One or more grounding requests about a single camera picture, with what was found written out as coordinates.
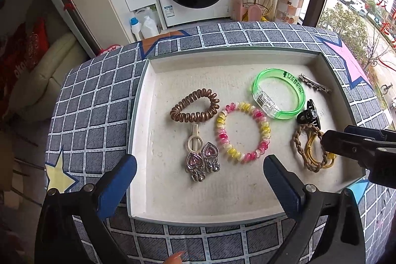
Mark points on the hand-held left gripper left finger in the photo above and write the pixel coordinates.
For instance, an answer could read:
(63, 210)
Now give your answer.
(119, 180)

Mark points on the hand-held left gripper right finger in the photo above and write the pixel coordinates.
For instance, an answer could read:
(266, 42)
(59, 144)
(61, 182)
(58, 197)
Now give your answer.
(283, 186)

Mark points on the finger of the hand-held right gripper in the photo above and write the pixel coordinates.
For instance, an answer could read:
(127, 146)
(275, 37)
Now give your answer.
(371, 131)
(343, 143)

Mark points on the white shallow tray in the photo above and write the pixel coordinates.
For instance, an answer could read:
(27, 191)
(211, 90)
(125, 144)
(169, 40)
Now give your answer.
(173, 193)

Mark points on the silver star hair clip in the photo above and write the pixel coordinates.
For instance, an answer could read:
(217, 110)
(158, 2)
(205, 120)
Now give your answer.
(314, 84)

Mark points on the green plastic bangle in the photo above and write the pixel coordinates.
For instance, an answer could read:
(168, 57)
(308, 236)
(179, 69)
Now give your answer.
(298, 90)

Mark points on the silver pink heart earring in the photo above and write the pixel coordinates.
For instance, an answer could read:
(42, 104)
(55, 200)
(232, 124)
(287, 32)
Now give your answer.
(193, 163)
(211, 151)

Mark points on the person's left hand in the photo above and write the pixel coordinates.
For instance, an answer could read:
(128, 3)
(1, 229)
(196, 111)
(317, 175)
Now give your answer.
(174, 258)

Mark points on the black claw hair clip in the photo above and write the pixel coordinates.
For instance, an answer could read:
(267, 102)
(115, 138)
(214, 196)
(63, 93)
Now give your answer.
(309, 117)

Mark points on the grey grid star tablecloth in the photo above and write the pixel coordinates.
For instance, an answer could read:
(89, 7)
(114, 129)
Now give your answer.
(92, 115)

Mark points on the beige hair clip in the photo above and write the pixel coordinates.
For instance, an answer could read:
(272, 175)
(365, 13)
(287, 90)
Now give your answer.
(194, 129)

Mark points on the cream cushion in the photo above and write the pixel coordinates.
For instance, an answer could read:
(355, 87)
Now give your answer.
(52, 66)

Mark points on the white bottle blue cap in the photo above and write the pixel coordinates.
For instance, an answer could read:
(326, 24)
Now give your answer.
(135, 30)

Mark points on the translucent plastic jug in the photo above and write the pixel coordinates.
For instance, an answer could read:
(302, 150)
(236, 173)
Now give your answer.
(144, 12)
(150, 29)

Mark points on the pink slipper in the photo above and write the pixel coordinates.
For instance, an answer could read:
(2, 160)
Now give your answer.
(254, 13)

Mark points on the red cloth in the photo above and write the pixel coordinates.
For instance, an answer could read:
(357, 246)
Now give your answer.
(21, 53)

